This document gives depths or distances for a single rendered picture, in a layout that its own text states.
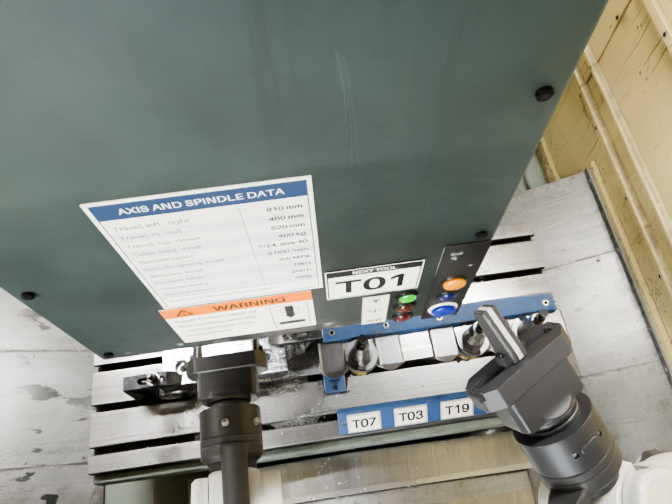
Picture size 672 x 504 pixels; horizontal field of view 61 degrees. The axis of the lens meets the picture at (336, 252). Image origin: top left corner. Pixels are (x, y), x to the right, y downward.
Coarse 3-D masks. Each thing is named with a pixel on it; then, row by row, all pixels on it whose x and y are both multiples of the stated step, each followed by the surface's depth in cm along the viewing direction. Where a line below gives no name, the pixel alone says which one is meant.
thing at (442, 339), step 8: (432, 328) 112; (440, 328) 112; (448, 328) 112; (432, 336) 111; (440, 336) 111; (448, 336) 111; (432, 344) 111; (440, 344) 111; (448, 344) 111; (456, 344) 111; (432, 352) 110; (440, 352) 110; (448, 352) 110; (456, 352) 110; (440, 360) 110; (448, 360) 109
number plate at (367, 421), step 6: (354, 414) 130; (360, 414) 130; (366, 414) 131; (372, 414) 131; (378, 414) 131; (348, 420) 131; (354, 420) 131; (360, 420) 131; (366, 420) 131; (372, 420) 131; (378, 420) 132; (348, 426) 131; (354, 426) 132; (360, 426) 132; (366, 426) 132; (372, 426) 132; (378, 426) 132; (354, 432) 132
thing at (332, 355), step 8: (320, 344) 111; (328, 344) 111; (336, 344) 111; (344, 344) 111; (320, 352) 110; (328, 352) 110; (336, 352) 110; (344, 352) 110; (320, 360) 110; (328, 360) 110; (336, 360) 110; (344, 360) 110; (328, 368) 109; (336, 368) 109; (344, 368) 109; (328, 376) 108; (336, 376) 108
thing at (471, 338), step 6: (474, 324) 104; (468, 330) 107; (474, 330) 104; (462, 336) 110; (468, 336) 107; (474, 336) 105; (480, 336) 104; (468, 342) 108; (474, 342) 107; (480, 342) 107; (474, 348) 109
